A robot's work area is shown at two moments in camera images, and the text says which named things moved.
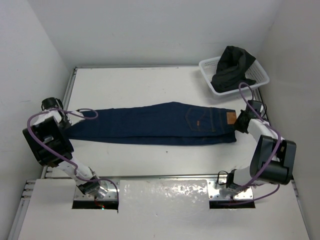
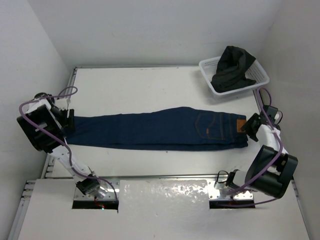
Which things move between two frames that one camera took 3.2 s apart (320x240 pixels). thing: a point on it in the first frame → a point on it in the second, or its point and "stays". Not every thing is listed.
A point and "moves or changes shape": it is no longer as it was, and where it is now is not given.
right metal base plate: x=214 y=193 stays
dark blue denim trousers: x=173 y=123 moves or changes shape
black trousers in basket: x=234 y=63 stays
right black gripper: x=236 y=126 → x=246 y=127
